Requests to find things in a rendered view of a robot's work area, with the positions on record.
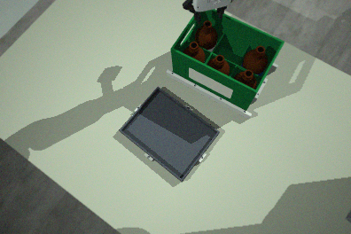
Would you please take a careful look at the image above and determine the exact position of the green plastic crate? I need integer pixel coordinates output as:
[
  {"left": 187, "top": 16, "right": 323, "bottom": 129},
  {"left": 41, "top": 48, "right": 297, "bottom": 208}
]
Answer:
[{"left": 171, "top": 9, "right": 285, "bottom": 110}]

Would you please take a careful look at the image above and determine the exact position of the grey square tray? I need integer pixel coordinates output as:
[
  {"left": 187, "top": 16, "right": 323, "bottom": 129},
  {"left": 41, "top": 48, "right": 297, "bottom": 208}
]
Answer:
[{"left": 120, "top": 87, "right": 220, "bottom": 182}]

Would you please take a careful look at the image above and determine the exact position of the brown glass bottle with white label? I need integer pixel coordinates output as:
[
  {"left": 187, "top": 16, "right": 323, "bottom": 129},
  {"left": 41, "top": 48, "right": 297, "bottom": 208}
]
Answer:
[{"left": 195, "top": 20, "right": 218, "bottom": 52}]

